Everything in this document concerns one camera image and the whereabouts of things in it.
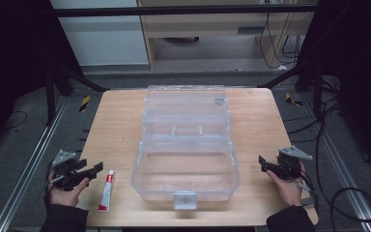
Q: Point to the clear plastic storage box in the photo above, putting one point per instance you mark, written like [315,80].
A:
[185,148]

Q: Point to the black metal stand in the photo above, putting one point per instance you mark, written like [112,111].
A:
[50,96]
[317,93]

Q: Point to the light wooden desk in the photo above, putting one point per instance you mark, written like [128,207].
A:
[206,24]

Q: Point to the person's right hand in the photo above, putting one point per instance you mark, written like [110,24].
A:
[287,190]

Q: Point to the white red ointment tube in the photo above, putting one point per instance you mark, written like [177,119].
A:
[106,191]

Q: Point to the aluminium floor rail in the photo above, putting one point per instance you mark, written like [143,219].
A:
[344,164]
[29,164]

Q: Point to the black curtain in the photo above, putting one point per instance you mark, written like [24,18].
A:
[357,64]
[13,58]

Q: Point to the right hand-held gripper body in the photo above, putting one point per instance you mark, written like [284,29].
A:
[290,162]

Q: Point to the black horizontal bar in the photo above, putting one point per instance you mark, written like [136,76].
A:
[174,10]

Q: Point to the yellow black tape strip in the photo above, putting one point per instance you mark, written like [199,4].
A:
[84,103]
[292,100]

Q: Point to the person's left hand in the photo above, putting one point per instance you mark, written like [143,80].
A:
[67,194]

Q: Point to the white cabinet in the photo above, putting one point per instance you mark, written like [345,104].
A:
[103,38]

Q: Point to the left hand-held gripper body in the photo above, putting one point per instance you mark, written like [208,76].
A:
[66,169]

